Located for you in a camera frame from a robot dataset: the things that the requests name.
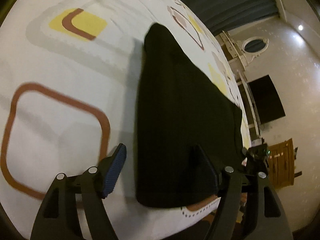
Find black wall television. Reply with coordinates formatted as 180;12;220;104
248;75;286;124

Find white vanity dresser with mirror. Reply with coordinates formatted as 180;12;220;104
216;31;269;141

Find dark green curtain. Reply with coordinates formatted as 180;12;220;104
180;0;279;35

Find brown wooden cabinet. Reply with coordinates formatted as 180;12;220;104
267;138;302;189

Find black pants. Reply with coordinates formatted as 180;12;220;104
136;23;243;208

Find white patterned bed sheet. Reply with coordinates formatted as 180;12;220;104
1;0;243;239

